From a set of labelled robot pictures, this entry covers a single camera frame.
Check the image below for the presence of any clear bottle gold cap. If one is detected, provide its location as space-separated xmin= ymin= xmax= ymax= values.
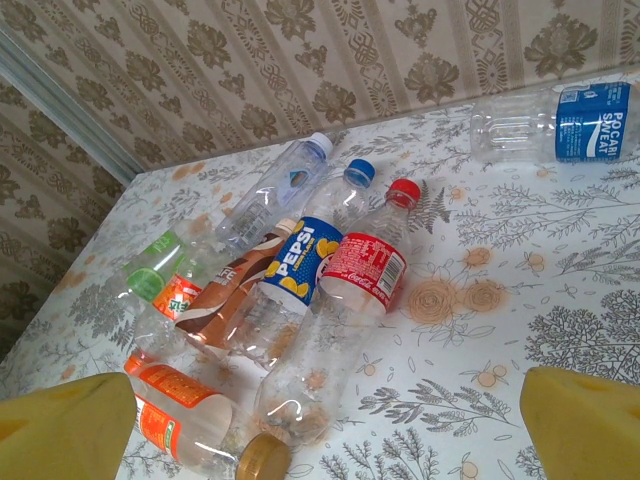
xmin=132 ymin=394 xmax=294 ymax=480

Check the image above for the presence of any clear bottle green label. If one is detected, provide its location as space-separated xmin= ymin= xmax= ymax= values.
xmin=102 ymin=219 xmax=211 ymax=331

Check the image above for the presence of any Coca-Cola bottle red cap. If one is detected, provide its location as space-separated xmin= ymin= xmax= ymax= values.
xmin=253 ymin=178 xmax=422 ymax=449

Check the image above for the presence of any brown cafe latte bottle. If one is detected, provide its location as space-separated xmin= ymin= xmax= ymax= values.
xmin=174 ymin=217 xmax=301 ymax=361

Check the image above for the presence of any orange label bottle orange cap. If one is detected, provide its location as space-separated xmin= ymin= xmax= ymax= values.
xmin=123 ymin=349 xmax=236 ymax=436

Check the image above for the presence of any clear water bottle white cap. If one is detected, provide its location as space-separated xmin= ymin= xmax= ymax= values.
xmin=214 ymin=132 xmax=335 ymax=254

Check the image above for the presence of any clear bottle orange Fanta label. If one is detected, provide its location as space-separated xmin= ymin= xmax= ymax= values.
xmin=132 ymin=239 xmax=226 ymax=361

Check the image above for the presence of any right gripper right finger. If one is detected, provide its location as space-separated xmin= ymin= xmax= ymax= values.
xmin=519 ymin=366 xmax=640 ymax=480

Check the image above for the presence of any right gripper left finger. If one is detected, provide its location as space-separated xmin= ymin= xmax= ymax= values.
xmin=0 ymin=371 xmax=138 ymax=480

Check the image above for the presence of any Pepsi bottle blue cap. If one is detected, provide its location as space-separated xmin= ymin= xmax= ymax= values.
xmin=222 ymin=158 xmax=377 ymax=371

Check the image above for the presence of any Pocari Sweat bottle blue label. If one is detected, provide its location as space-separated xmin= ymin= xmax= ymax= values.
xmin=469 ymin=79 xmax=640 ymax=166

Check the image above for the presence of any floral plastic tablecloth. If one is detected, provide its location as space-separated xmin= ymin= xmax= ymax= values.
xmin=0 ymin=69 xmax=640 ymax=480

